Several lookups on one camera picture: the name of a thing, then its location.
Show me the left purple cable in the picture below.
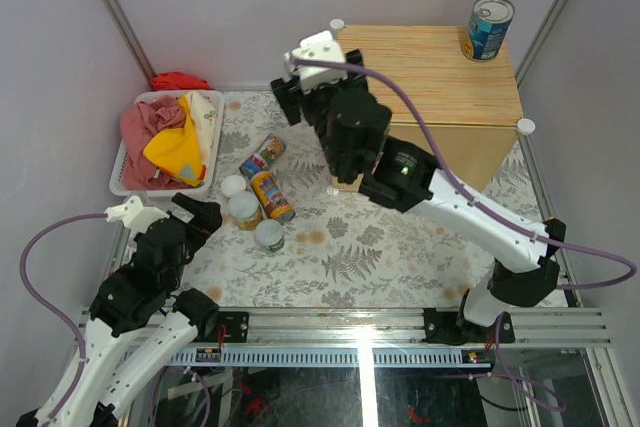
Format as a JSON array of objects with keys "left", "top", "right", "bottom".
[{"left": 19, "top": 213, "right": 109, "bottom": 398}]

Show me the wooden box counter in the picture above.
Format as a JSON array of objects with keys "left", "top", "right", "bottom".
[{"left": 338, "top": 25, "right": 523, "bottom": 191}]

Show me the blue mixed bean can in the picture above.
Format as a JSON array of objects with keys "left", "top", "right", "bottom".
[{"left": 239, "top": 134, "right": 287, "bottom": 178}]

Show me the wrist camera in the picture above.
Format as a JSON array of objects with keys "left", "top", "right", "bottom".
[
  {"left": 283, "top": 30, "right": 347, "bottom": 95},
  {"left": 104, "top": 195, "right": 169, "bottom": 234}
]

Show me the pink cloth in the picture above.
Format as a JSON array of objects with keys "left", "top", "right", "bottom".
[{"left": 120, "top": 95, "right": 188, "bottom": 190}]

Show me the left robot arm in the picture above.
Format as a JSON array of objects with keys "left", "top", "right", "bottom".
[{"left": 17, "top": 193, "right": 222, "bottom": 426}]

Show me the orange can clear lid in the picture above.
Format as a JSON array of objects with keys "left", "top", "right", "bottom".
[{"left": 228, "top": 191, "right": 263, "bottom": 231}]

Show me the aluminium rail frame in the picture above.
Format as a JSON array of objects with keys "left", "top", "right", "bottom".
[{"left": 74, "top": 304, "right": 614, "bottom": 368}]

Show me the red cloth behind basket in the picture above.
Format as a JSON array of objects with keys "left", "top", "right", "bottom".
[{"left": 151, "top": 71, "right": 213, "bottom": 91}]

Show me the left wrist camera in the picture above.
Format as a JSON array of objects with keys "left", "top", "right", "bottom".
[{"left": 104, "top": 195, "right": 169, "bottom": 234}]

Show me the light blue Progresso soup can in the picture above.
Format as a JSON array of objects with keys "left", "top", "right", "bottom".
[{"left": 462, "top": 0, "right": 515, "bottom": 62}]

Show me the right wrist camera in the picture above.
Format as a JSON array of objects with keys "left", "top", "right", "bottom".
[{"left": 283, "top": 30, "right": 347, "bottom": 95}]

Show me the white plastic basket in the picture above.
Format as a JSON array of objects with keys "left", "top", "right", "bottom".
[{"left": 109, "top": 90, "right": 224, "bottom": 200}]

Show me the yellow cloth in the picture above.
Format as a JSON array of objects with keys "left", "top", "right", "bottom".
[{"left": 144, "top": 91, "right": 208, "bottom": 187}]

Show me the cream patterned cloth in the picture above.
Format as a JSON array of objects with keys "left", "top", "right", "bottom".
[{"left": 186, "top": 91, "right": 217, "bottom": 167}]

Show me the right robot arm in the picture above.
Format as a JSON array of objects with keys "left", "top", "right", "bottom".
[{"left": 271, "top": 50, "right": 566, "bottom": 345}]

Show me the yellow can white lid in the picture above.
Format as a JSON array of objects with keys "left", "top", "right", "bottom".
[{"left": 220, "top": 175, "right": 247, "bottom": 198}]

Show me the green can clear lid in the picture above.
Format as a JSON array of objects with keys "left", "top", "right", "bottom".
[{"left": 254, "top": 219, "right": 285, "bottom": 253}]

